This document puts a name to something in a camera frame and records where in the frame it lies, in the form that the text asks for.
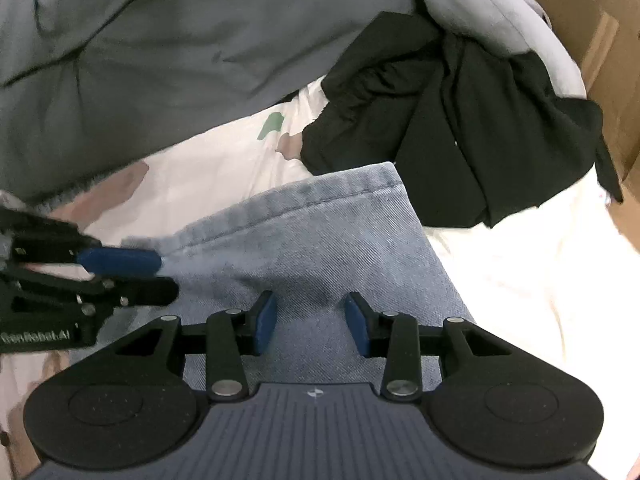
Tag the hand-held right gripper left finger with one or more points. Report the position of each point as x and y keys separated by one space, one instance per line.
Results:
x=265 y=322

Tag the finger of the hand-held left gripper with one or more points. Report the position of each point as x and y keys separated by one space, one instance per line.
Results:
x=145 y=291
x=125 y=262

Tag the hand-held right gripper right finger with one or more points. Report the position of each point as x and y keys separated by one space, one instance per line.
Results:
x=357 y=325

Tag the blue denim pants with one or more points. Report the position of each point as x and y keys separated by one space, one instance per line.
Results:
x=325 y=240

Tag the bear print bedsheet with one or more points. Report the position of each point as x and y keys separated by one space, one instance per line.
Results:
x=525 y=285

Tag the dark green cloth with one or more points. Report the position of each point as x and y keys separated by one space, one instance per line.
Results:
x=175 y=60

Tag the black crumpled garment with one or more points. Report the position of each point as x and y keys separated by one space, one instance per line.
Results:
x=475 y=150

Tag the light grey garment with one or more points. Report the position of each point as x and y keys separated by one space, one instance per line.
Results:
x=490 y=5

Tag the flat cardboard sheet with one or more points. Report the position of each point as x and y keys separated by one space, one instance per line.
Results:
x=600 y=20

